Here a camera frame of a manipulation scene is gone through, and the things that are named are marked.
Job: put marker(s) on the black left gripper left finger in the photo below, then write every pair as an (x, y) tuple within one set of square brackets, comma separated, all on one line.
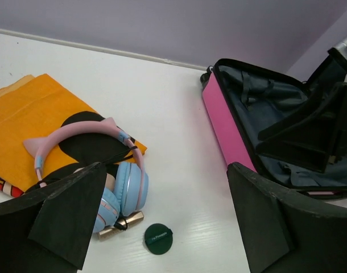
[(49, 229)]

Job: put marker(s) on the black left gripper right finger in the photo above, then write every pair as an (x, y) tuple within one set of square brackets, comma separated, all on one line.
[(283, 230)]

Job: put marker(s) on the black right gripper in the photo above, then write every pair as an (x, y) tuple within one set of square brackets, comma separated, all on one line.
[(322, 110)]

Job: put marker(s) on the gold lipstick tube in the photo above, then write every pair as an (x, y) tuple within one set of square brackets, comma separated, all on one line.
[(122, 224)]

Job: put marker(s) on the pink hard-shell suitcase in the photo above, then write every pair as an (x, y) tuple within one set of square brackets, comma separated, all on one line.
[(243, 99)]

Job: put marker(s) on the dark green round compact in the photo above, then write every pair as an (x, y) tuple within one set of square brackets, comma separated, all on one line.
[(158, 239)]

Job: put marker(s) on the orange cartoon towel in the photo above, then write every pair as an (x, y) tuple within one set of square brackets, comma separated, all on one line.
[(34, 107)]

